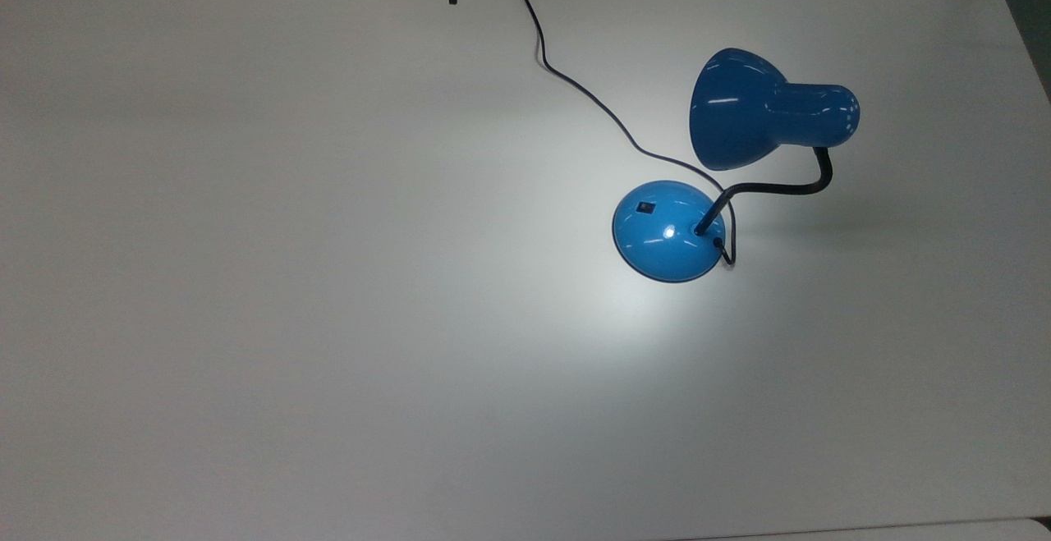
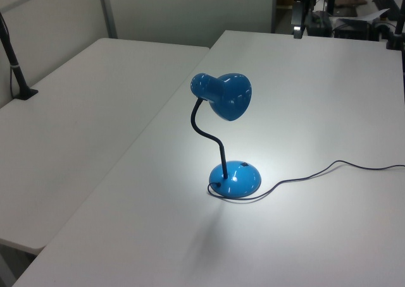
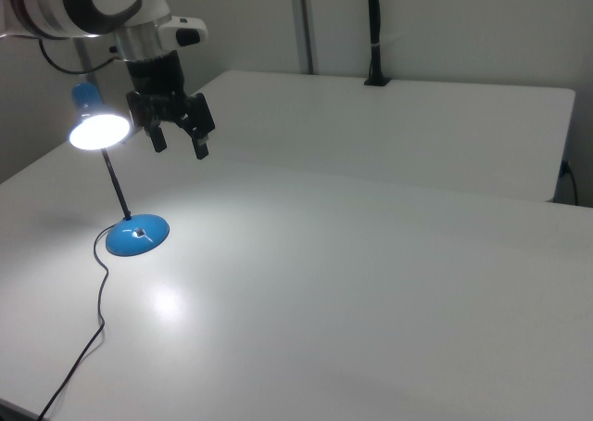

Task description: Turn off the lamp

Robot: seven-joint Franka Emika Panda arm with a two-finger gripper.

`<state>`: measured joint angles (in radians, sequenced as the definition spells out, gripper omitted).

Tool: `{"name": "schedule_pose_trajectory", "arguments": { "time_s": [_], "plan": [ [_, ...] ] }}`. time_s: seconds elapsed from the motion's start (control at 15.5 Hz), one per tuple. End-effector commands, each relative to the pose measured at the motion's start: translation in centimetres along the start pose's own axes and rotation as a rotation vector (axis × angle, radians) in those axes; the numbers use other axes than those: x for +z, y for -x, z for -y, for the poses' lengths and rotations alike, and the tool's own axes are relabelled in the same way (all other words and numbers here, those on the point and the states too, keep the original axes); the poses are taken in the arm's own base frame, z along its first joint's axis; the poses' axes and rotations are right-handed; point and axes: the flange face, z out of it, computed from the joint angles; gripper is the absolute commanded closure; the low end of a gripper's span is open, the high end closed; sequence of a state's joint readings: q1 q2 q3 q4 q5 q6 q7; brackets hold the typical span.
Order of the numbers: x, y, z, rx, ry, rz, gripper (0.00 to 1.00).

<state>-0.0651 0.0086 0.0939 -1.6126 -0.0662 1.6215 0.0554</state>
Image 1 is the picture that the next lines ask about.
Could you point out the blue gooseneck desk lamp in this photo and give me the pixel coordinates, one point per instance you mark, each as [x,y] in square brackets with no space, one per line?
[665,233]

